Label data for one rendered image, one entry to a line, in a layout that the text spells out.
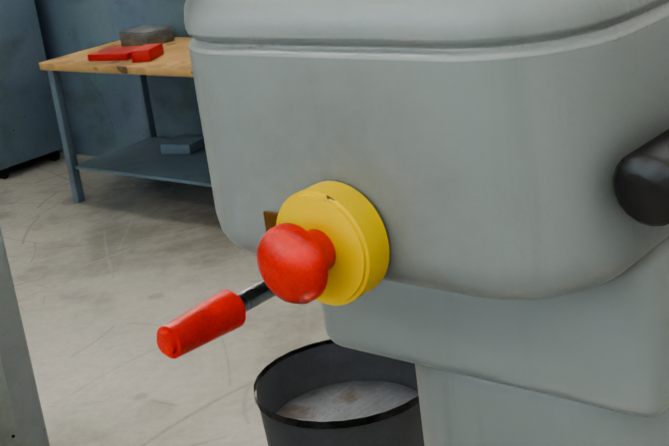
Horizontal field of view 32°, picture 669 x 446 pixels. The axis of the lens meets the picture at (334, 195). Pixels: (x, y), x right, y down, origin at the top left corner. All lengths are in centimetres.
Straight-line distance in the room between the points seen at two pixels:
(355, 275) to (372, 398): 258
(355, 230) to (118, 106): 741
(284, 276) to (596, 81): 17
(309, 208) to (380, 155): 4
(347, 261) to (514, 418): 22
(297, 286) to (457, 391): 24
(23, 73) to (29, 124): 36
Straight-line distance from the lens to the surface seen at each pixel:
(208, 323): 65
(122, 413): 444
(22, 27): 813
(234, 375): 456
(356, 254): 55
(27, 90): 816
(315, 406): 313
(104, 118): 811
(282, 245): 54
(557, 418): 72
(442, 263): 55
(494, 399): 74
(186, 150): 697
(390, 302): 71
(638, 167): 51
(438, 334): 70
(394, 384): 319
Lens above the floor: 195
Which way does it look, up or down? 17 degrees down
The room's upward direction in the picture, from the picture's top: 8 degrees counter-clockwise
